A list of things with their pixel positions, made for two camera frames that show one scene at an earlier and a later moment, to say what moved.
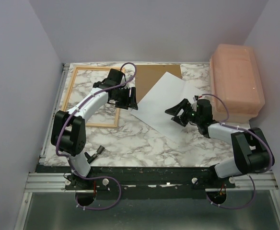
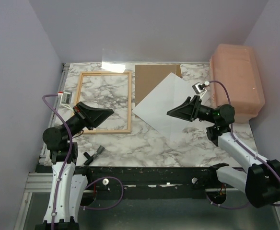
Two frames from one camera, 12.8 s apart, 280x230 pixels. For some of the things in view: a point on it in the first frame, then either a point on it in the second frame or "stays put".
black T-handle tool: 90,158 stays put
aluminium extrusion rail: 47,182 stays put
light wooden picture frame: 69,92 → 109,132
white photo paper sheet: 163,96 stays put
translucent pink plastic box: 236,77 stays put
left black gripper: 132,101 → 91,117
